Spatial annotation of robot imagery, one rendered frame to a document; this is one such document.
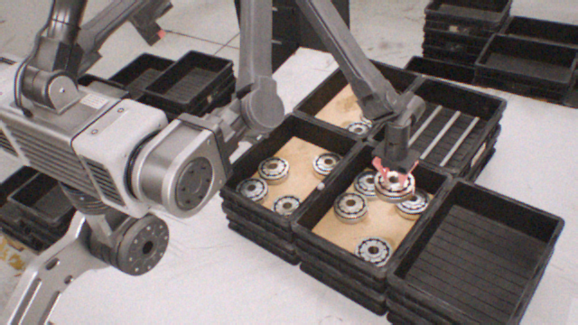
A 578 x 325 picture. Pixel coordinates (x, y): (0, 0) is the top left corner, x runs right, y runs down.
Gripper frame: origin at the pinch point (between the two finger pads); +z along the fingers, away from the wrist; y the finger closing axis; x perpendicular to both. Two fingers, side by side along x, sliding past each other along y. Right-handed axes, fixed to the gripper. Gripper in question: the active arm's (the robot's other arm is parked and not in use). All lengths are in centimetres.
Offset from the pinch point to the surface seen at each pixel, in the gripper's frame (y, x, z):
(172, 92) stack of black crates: 154, -41, 58
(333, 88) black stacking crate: 51, -45, 18
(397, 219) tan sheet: 0.8, -5.8, 22.6
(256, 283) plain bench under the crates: 28, 29, 37
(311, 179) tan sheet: 32.3, -5.2, 23.0
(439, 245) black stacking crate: -13.0, -4.3, 22.6
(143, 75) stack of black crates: 197, -53, 69
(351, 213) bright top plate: 11.9, 1.7, 19.9
